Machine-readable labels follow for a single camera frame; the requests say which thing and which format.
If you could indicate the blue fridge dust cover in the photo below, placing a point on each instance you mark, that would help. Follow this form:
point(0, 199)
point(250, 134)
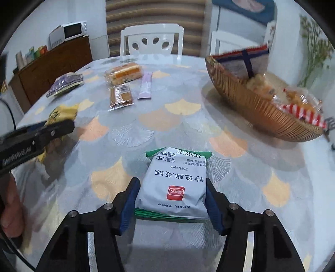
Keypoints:
point(262, 11)

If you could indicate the clear cookie packet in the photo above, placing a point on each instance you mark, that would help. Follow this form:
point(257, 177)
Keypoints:
point(271, 88)

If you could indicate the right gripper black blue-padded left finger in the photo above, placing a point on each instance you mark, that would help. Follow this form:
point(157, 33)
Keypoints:
point(68, 248)

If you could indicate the patterned fan-print tablecloth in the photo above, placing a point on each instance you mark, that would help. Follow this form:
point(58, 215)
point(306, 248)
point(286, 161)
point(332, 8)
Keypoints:
point(107, 149)

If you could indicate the white dining chair near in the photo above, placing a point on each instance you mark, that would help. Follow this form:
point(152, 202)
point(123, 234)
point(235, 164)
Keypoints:
point(155, 38)

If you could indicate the orange layered cake pack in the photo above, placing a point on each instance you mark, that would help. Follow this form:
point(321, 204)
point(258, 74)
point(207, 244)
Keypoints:
point(123, 74)

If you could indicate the purple snack packet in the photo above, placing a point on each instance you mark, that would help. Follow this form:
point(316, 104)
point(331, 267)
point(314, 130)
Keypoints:
point(65, 83)

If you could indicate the white microwave oven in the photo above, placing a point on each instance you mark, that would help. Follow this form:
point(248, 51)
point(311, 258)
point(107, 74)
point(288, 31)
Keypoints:
point(66, 32)

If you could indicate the dark wooden cabinet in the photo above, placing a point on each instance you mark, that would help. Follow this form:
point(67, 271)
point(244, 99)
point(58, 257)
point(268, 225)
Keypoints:
point(34, 80)

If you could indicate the glass vase with flowers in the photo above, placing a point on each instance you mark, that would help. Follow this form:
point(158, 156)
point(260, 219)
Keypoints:
point(319, 48)

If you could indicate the amber ribbed glass bowl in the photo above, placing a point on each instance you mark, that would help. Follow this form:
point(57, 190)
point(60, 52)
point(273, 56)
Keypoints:
point(261, 113)

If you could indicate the white dining chair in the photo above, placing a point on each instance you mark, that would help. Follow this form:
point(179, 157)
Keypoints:
point(155, 38)
point(222, 41)

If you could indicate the blue snack bag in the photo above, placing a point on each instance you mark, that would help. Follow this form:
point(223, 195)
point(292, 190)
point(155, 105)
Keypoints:
point(245, 63)

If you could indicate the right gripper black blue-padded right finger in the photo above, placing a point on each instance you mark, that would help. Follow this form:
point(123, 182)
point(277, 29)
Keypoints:
point(273, 249)

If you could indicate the brown wafer snack bar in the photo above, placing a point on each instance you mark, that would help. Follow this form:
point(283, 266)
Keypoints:
point(120, 96)

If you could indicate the red white striped packet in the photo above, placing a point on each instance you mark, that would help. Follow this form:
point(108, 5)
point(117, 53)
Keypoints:
point(309, 116)

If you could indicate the lilac stick sachet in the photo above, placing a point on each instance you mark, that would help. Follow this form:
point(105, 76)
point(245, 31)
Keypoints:
point(146, 86)

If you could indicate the yellow snack packet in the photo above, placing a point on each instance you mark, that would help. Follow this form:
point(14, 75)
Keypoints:
point(60, 113)

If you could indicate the white dining chair far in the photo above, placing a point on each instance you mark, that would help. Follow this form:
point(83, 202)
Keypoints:
point(222, 41)

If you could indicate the white green-edged snack pack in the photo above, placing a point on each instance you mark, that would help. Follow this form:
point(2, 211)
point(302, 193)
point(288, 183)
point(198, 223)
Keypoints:
point(174, 186)

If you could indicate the striped brown window blind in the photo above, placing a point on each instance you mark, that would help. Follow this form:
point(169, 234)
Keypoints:
point(188, 14)

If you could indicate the white refrigerator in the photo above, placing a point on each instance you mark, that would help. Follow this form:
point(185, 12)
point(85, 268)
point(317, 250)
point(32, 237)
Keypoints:
point(232, 22)

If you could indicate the person's left hand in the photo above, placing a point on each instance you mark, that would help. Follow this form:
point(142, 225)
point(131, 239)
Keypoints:
point(12, 219)

